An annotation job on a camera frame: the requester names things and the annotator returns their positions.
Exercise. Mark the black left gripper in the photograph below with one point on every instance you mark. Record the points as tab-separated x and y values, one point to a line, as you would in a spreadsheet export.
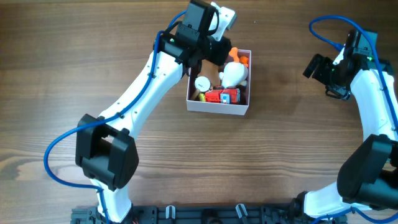
225	45

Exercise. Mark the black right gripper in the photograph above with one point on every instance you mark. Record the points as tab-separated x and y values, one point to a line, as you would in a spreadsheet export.
323	64

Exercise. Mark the white plush duck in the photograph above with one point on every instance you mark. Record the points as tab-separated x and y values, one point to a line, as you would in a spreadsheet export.
234	72

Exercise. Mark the white rattle drum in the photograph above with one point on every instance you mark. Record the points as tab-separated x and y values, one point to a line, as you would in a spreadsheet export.
201	84

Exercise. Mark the pink cardboard box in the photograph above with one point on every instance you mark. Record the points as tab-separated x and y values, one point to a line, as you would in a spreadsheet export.
245	92

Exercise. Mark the red toy fire truck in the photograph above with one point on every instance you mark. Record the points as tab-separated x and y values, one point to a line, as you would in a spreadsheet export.
223	96

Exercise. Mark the yellow cat rattle drum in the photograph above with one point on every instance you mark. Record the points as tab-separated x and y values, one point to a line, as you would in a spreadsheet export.
202	97

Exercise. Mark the brown plush bear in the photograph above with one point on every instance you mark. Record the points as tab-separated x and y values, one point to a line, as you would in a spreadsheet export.
211	72

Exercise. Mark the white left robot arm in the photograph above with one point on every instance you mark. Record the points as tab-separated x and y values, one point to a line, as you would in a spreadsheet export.
106	145

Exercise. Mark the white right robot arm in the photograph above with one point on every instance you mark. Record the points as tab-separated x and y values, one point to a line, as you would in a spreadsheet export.
362	181

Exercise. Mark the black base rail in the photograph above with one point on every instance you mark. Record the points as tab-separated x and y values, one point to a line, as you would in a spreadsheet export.
249	214

